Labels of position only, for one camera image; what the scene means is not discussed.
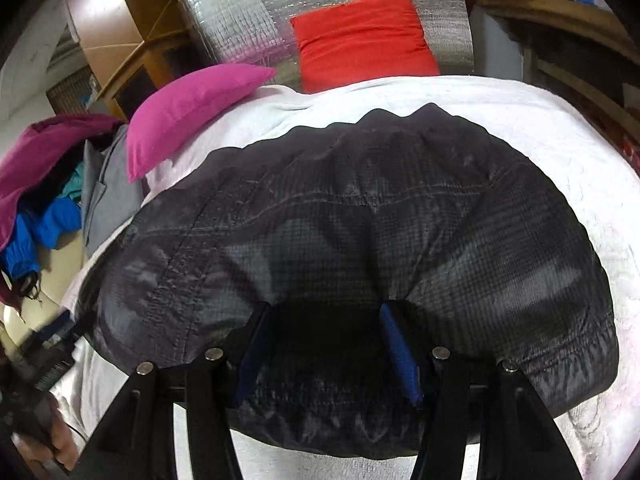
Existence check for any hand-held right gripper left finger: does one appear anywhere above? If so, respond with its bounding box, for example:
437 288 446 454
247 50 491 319
72 302 276 480

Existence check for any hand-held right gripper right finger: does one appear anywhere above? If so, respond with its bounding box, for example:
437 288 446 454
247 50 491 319
378 300 583 480

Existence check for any black quilted jacket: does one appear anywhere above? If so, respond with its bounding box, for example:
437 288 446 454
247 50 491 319
77 102 621 461

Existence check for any pile of clothes on chair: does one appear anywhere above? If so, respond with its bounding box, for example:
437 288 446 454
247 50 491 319
0 112 126 251

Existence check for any person's left hand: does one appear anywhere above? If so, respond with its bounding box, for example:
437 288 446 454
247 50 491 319
47 415 86 473

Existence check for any cream sofa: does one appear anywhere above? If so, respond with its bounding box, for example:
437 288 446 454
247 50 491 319
0 230 96 356

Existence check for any blue garment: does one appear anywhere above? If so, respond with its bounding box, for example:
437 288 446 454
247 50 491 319
0 195 83 281

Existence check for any grey garment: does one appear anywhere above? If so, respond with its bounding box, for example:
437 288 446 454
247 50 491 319
80 125 146 261

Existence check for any teal garment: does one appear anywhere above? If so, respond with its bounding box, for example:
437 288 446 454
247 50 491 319
62 167 86 201

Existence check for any magenta pillow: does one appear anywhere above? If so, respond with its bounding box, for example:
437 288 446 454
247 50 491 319
126 63 277 183

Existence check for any white fleece blanket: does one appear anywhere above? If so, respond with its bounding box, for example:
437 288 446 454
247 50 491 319
50 75 640 480

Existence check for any wooden lattice door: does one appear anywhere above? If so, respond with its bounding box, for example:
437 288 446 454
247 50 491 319
45 67 101 116

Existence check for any red pillow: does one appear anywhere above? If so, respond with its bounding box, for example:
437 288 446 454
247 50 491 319
290 0 441 95

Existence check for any silver foil insulation board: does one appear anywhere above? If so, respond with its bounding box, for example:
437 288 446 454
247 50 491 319
179 0 473 93

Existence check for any wooden bench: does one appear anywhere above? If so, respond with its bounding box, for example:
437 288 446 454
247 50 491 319
472 0 640 146

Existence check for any wooden column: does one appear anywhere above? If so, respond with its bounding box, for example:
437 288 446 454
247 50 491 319
65 0 201 121

